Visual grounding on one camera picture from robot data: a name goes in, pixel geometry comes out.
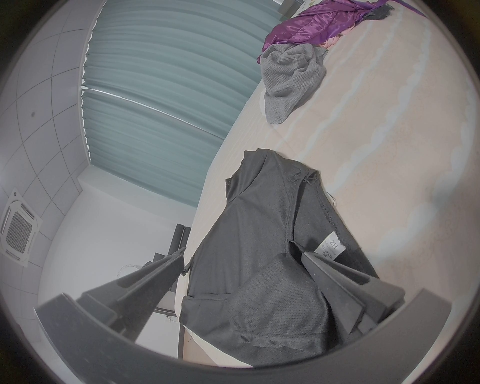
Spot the pink garment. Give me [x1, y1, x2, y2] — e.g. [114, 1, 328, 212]
[322, 32, 355, 49]

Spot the grey garment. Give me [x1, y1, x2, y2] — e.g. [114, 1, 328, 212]
[259, 43, 327, 125]

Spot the black T-shirt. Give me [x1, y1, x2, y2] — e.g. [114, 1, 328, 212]
[179, 148, 381, 368]

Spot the bed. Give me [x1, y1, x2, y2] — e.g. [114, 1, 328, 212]
[174, 0, 479, 366]

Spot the black chest of drawers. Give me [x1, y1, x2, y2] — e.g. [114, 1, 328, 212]
[169, 224, 193, 259]

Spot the grey bedside table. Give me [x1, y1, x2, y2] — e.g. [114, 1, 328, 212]
[277, 0, 304, 17]

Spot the purple garment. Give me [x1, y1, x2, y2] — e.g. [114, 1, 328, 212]
[257, 0, 426, 64]

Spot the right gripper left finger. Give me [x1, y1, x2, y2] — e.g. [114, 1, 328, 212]
[77, 247, 187, 337]

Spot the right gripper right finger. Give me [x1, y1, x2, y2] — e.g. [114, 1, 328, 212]
[302, 252, 406, 333]

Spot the white ceiling air conditioner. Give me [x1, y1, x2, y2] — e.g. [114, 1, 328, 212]
[0, 187, 44, 267]

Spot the blue-green curtain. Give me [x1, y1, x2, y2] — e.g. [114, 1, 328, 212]
[80, 88, 226, 209]
[84, 0, 289, 139]

